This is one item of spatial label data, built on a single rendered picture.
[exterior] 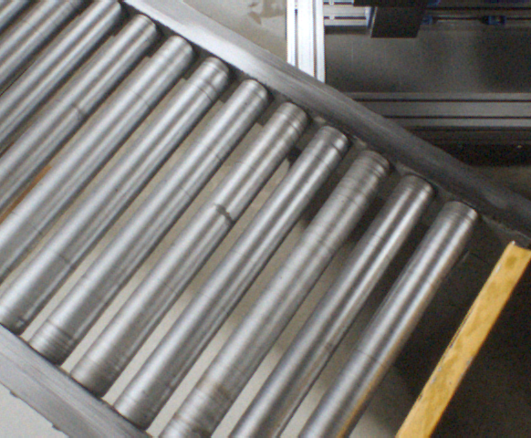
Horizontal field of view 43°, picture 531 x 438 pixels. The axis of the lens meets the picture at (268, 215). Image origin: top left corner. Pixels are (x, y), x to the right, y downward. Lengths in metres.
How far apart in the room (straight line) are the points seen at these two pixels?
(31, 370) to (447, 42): 1.29
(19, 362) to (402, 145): 0.54
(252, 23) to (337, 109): 1.12
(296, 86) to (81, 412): 0.50
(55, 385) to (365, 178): 0.45
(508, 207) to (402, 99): 0.78
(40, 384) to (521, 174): 1.38
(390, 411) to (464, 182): 0.82
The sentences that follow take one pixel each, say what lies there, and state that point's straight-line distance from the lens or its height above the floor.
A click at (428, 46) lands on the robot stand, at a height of 0.21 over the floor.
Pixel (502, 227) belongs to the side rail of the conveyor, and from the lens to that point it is 0.90.
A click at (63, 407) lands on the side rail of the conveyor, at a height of 0.80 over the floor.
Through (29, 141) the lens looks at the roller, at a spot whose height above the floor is 0.80.
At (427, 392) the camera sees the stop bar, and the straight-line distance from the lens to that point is 0.79.
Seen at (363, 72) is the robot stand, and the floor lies 0.21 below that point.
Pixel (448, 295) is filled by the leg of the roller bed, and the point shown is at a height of 0.49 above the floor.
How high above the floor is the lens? 1.59
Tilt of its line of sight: 67 degrees down
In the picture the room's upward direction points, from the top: straight up
